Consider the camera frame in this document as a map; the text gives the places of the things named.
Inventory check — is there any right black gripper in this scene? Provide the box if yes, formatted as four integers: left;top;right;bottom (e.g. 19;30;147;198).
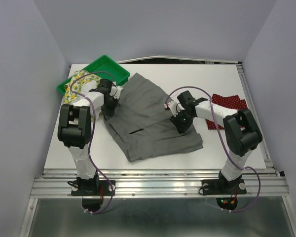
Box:
169;109;194;134

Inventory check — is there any grey skirt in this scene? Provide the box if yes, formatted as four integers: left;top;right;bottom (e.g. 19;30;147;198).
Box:
104;74;203;162

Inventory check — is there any red polka dot skirt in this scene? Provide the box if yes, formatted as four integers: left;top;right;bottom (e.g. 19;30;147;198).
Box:
205;93;248;130

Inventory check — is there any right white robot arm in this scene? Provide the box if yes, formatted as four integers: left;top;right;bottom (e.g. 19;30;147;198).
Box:
164;90;263;196

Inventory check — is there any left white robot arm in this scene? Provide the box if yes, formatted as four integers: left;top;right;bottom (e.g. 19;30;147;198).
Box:
57;79;122;196

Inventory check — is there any green plastic tray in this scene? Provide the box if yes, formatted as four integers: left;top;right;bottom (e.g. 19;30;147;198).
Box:
56;54;131;96

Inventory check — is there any yellow lemon print skirt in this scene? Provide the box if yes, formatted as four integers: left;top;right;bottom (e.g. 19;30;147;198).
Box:
62;70;107;121

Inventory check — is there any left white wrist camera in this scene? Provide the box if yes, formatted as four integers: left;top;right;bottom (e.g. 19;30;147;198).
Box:
110;84;123;100

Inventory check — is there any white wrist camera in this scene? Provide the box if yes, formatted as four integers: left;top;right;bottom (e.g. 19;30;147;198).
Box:
110;84;123;100
164;101;182;117

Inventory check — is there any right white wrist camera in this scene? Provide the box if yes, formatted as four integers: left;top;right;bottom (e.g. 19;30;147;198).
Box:
164;101;182;117

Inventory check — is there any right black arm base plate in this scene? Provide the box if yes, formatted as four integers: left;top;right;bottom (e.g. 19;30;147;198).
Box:
198;179;247;196

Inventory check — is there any aluminium frame rail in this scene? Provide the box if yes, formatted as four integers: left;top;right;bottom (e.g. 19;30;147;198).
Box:
30;168;289;198

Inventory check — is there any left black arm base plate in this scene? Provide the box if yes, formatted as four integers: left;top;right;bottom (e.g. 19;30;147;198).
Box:
70;180;115;197

